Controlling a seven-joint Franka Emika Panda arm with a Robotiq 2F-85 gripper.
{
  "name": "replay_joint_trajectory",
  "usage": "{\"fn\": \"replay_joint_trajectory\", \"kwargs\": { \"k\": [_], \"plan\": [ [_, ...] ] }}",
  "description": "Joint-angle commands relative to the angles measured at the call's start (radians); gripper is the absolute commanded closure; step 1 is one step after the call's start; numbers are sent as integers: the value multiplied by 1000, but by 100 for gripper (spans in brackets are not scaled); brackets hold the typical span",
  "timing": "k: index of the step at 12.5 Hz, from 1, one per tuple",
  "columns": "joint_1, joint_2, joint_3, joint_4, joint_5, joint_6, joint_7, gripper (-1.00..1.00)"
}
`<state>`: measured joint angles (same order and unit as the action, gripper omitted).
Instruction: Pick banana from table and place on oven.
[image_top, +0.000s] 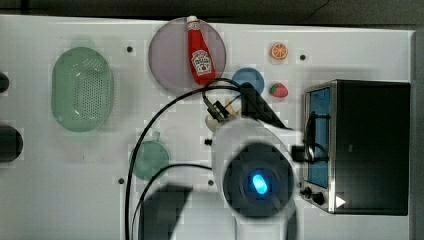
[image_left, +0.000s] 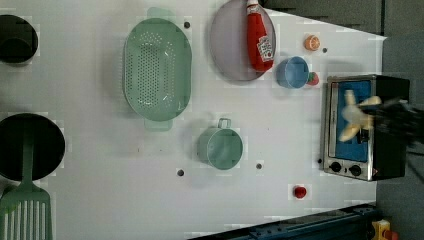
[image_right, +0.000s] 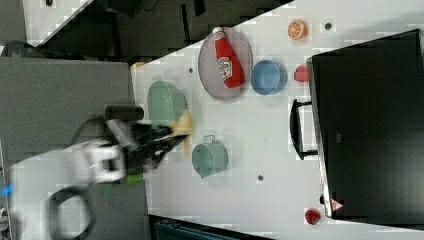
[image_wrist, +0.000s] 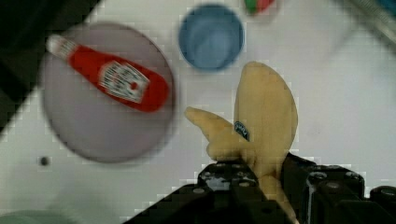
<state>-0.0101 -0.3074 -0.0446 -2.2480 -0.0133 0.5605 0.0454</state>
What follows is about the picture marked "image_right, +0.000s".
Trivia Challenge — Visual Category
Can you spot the red ketchup bottle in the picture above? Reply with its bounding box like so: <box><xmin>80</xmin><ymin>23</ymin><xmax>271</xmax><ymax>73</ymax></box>
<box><xmin>212</xmin><ymin>27</ymin><xmax>245</xmax><ymax>88</ymax></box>

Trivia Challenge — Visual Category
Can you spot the blue bowl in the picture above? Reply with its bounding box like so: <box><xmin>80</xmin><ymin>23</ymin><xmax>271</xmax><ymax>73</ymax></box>
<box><xmin>250</xmin><ymin>60</ymin><xmax>288</xmax><ymax>96</ymax></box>

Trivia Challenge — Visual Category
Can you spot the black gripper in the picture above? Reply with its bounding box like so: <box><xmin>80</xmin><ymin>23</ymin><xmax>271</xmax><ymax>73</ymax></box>
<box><xmin>104</xmin><ymin>119</ymin><xmax>187</xmax><ymax>174</ymax></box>

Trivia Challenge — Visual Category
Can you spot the grey oval plate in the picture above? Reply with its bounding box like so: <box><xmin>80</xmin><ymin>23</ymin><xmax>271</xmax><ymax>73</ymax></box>
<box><xmin>198</xmin><ymin>27</ymin><xmax>253</xmax><ymax>101</ymax></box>

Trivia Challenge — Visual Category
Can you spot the green spatula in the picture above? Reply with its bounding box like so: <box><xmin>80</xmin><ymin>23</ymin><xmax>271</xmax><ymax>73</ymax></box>
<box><xmin>99</xmin><ymin>173</ymin><xmax>146</xmax><ymax>198</ymax></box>

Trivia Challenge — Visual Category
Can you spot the red strawberry toy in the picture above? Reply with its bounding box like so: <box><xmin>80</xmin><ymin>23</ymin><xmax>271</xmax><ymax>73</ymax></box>
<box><xmin>294</xmin><ymin>66</ymin><xmax>309</xmax><ymax>82</ymax></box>

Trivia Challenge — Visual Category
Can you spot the green mug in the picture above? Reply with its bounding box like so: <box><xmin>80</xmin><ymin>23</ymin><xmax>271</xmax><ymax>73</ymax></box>
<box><xmin>192</xmin><ymin>135</ymin><xmax>228</xmax><ymax>178</ymax></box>

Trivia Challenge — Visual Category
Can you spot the red tomato toy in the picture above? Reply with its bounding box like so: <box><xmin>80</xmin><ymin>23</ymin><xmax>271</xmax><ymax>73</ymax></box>
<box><xmin>304</xmin><ymin>209</ymin><xmax>321</xmax><ymax>225</ymax></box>

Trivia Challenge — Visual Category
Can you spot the green colander bowl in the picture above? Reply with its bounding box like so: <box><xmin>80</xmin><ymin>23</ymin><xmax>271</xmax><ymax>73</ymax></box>
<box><xmin>147</xmin><ymin>81</ymin><xmax>187</xmax><ymax>125</ymax></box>

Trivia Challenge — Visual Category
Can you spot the orange slice toy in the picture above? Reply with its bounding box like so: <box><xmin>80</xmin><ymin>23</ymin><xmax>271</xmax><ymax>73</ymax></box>
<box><xmin>287</xmin><ymin>20</ymin><xmax>308</xmax><ymax>40</ymax></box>

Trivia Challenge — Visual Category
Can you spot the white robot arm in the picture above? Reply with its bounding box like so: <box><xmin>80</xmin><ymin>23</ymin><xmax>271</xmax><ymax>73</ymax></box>
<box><xmin>9</xmin><ymin>119</ymin><xmax>189</xmax><ymax>240</ymax></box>

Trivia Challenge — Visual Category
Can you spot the peeled toy banana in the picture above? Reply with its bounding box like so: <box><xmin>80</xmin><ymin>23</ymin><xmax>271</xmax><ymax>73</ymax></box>
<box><xmin>169</xmin><ymin>109</ymin><xmax>194</xmax><ymax>157</ymax></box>

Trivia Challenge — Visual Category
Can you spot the black toaster oven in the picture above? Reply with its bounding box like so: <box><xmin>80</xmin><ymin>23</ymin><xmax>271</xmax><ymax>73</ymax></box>
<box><xmin>290</xmin><ymin>29</ymin><xmax>424</xmax><ymax>230</ymax></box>

